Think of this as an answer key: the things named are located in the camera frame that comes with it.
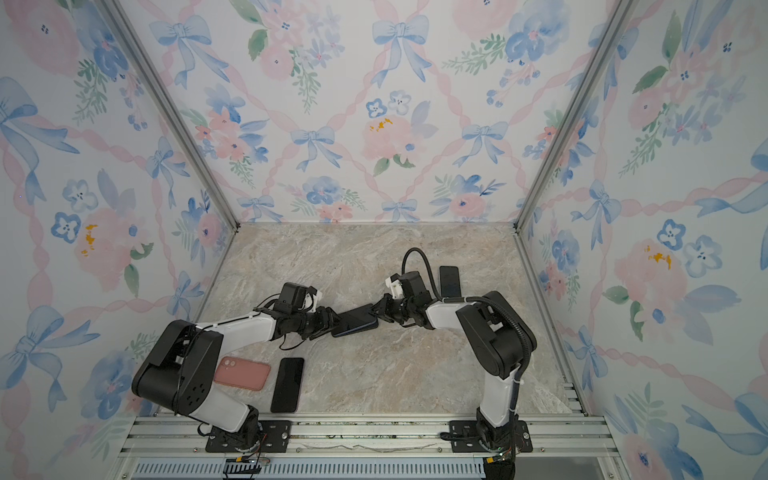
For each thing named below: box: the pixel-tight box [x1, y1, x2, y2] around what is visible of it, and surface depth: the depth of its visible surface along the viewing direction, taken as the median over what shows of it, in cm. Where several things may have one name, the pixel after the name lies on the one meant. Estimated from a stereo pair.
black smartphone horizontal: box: [331, 303, 379, 338], surface depth 92 cm
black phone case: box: [331, 305, 378, 337], surface depth 92 cm
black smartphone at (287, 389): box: [270, 358, 305, 413], surface depth 81 cm
